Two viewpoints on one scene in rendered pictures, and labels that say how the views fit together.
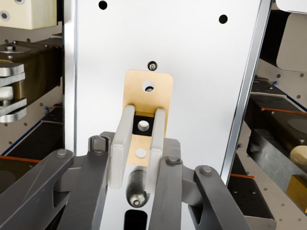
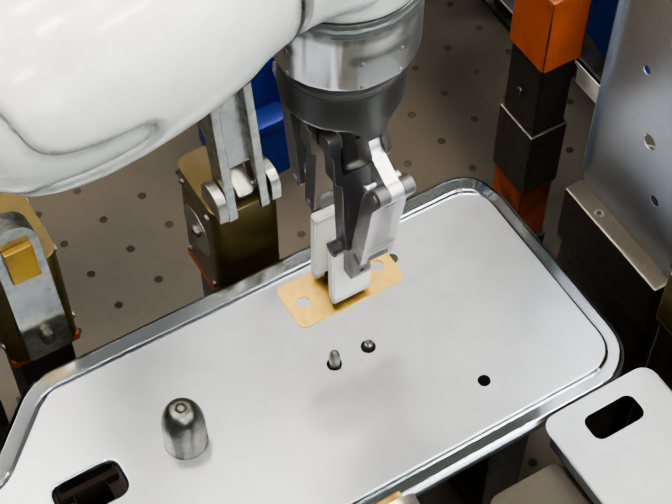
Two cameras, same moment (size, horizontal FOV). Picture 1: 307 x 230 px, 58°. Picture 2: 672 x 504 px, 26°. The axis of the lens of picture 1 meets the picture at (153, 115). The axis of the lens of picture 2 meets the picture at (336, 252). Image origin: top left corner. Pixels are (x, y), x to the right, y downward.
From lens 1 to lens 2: 0.88 m
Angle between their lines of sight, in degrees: 49
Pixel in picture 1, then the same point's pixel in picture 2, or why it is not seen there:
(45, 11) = not seen: hidden behind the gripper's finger
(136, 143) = (311, 290)
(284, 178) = not seen: outside the picture
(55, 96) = not seen: hidden behind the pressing
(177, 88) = (363, 391)
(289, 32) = (538, 480)
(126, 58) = (353, 314)
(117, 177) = (325, 213)
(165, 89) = (387, 279)
